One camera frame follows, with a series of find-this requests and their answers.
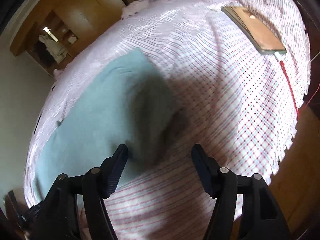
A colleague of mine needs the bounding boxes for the light teal pants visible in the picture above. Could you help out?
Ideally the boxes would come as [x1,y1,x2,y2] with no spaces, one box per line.
[33,49,179,199]

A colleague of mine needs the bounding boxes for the dark hanging garment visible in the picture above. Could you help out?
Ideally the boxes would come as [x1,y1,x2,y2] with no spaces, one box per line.
[33,41,55,68]

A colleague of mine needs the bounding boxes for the pink checked bed sheet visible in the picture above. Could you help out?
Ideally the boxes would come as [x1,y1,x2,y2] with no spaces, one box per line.
[24,0,310,239]

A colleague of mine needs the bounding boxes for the beige hanging jacket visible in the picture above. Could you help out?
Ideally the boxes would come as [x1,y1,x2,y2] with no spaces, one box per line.
[39,35,67,64]

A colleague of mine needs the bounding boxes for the smartphone with gold case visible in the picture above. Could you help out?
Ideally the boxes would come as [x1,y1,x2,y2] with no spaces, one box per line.
[221,6,287,55]

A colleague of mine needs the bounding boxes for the wooden wardrobe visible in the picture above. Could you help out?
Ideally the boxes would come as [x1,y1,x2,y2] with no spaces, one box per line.
[10,0,136,75]

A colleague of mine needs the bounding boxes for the red charging cable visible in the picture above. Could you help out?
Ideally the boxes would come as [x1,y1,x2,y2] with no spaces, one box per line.
[273,52,320,116]

